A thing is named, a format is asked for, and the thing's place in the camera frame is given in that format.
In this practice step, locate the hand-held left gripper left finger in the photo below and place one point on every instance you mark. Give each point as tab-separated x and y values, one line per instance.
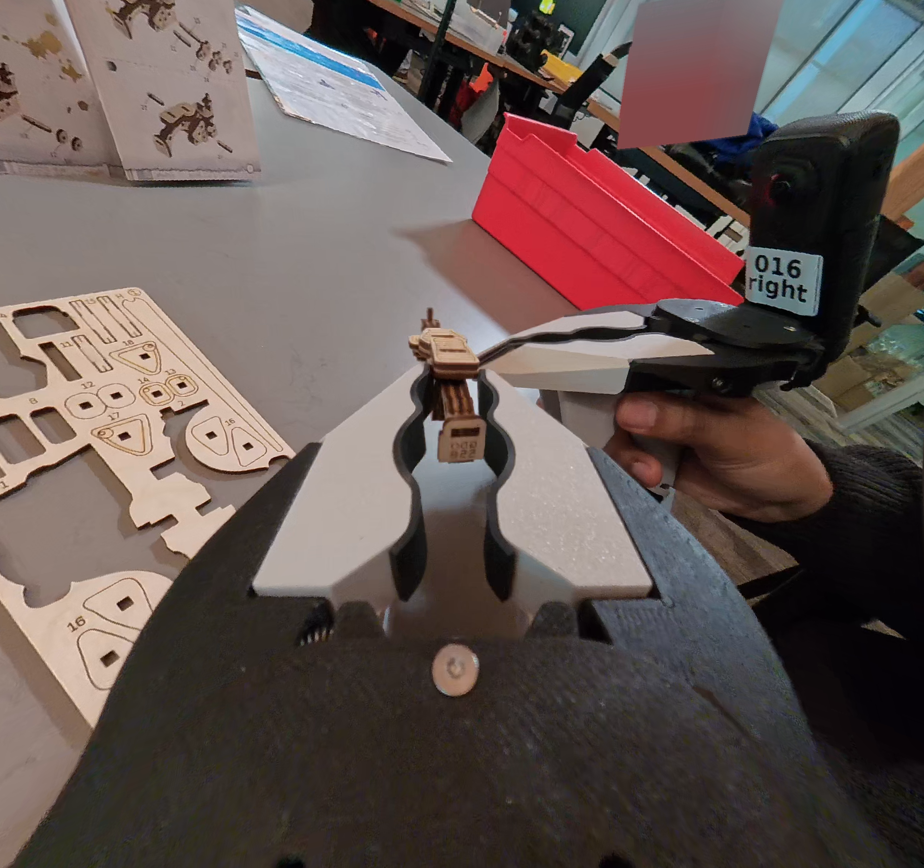
339	514

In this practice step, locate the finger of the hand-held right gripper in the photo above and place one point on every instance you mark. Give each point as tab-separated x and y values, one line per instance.
570	325
577	366

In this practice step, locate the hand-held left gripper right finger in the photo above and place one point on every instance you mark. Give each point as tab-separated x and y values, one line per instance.
570	521

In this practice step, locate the wooden model assembly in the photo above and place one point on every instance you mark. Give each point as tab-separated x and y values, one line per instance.
455	362

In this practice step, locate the wooden puzzle sheet with cutouts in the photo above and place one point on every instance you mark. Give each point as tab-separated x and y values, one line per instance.
180	492

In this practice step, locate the grey desk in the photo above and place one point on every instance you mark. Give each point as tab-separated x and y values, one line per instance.
325	254

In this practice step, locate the person's right hand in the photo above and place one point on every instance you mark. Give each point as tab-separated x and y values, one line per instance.
743	456

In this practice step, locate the red storage bin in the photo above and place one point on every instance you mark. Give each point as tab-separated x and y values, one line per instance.
577	218

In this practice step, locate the laminated paper sheet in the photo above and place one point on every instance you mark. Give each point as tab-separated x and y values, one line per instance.
339	95

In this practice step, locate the white instruction booklet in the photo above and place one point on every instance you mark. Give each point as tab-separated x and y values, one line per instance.
166	52

